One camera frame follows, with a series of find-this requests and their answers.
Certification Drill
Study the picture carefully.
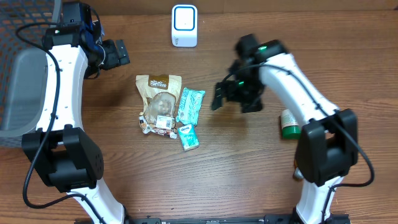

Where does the teal wet wipes pack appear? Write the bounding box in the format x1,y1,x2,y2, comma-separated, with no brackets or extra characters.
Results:
176,88,205,126

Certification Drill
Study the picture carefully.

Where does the teal Kleenex tissue pack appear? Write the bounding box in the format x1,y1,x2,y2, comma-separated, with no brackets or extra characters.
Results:
178,124,200,151

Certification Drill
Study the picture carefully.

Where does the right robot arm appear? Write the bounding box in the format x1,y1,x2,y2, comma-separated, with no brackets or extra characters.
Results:
211,34,358,223

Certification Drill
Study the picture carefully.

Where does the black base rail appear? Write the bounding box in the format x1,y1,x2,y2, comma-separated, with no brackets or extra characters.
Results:
74,213,352,224

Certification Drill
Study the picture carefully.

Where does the yellow tea bottle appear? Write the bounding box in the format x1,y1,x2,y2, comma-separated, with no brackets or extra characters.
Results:
293,160,304,180

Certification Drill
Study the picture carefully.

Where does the green lidded white jar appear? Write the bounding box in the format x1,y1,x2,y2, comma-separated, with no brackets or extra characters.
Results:
280,109,301,140

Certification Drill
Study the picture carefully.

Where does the white barcode scanner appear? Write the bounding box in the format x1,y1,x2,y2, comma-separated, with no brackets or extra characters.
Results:
171,4,198,48

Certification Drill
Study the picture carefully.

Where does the grey plastic mesh basket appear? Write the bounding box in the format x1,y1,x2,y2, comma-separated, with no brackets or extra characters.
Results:
1,0,62,147

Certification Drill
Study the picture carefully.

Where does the brown snack bag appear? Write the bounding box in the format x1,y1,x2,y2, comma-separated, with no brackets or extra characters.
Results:
136,75,182,139

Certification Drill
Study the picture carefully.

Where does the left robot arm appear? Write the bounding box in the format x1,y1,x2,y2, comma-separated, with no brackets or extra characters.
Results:
22,1,130,223

